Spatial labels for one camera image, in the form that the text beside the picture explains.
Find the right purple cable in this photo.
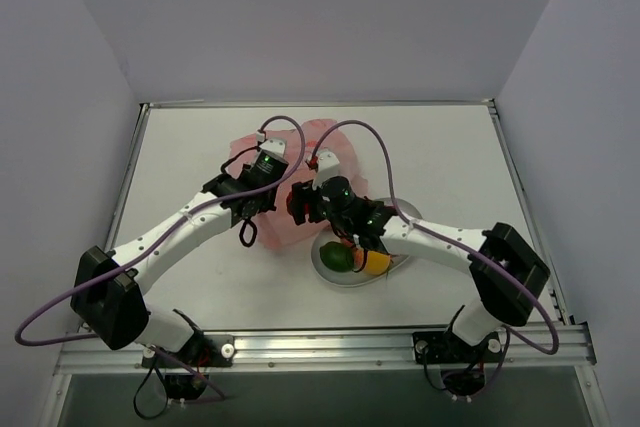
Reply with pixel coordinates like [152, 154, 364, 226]
[309, 119, 561, 356]

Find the red yellow fake pear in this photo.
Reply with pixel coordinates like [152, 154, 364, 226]
[286, 191, 294, 215]

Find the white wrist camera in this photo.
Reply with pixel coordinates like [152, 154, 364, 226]
[306, 149, 340, 189]
[255, 131, 287, 161]

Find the green fake lime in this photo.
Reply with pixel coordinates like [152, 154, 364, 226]
[319, 241, 355, 273]

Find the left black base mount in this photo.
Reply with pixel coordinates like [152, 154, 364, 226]
[176, 333, 236, 368]

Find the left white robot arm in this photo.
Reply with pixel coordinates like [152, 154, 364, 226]
[71, 149, 288, 352]

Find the white oval plate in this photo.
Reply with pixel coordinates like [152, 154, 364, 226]
[311, 227, 410, 287]

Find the aluminium front rail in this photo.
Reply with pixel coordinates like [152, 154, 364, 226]
[54, 325, 596, 375]

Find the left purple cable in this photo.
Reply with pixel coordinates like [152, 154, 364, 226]
[14, 115, 307, 347]

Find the purple cable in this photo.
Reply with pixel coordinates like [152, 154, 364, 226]
[14, 115, 307, 347]
[309, 119, 561, 356]

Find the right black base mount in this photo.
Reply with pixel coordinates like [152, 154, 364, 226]
[412, 330, 503, 365]

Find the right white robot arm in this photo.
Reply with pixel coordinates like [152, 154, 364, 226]
[286, 176, 550, 346]

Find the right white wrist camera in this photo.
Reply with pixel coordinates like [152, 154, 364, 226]
[306, 149, 340, 189]

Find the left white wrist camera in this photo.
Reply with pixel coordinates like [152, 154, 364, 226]
[255, 131, 287, 161]

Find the pink plastic bag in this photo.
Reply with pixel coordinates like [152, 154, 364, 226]
[227, 117, 371, 249]

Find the orange fake peach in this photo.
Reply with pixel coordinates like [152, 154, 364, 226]
[353, 249, 392, 276]

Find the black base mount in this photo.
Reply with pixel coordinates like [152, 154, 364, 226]
[176, 333, 236, 368]
[412, 330, 503, 365]

